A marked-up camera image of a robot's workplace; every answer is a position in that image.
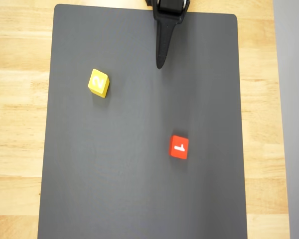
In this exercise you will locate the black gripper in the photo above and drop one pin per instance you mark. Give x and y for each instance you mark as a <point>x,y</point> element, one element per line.
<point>170,13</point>

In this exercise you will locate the red cube with white digit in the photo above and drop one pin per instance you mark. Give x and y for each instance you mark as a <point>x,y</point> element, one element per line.
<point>179,150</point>

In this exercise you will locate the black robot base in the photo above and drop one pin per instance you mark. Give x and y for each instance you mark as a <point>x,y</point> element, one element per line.
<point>148,2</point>

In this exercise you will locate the yellow cube with white digit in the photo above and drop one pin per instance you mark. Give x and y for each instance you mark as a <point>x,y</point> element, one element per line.
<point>97,82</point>

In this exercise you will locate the dark grey mat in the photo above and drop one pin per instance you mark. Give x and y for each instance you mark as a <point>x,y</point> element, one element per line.
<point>139,174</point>

